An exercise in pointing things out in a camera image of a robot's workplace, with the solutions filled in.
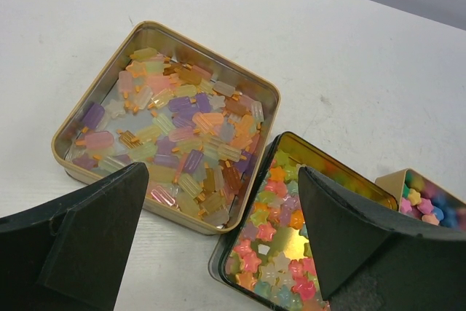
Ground gold tin popsicle candies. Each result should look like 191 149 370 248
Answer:
52 21 280 235

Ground gold tin pastel star candies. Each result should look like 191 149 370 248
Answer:
375 168 465 231

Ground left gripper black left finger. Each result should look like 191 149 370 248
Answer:
1 162 149 310

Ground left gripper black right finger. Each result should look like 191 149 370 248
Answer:
299 167 465 310

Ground gold tin neon star candies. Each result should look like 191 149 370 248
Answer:
209 132 398 310

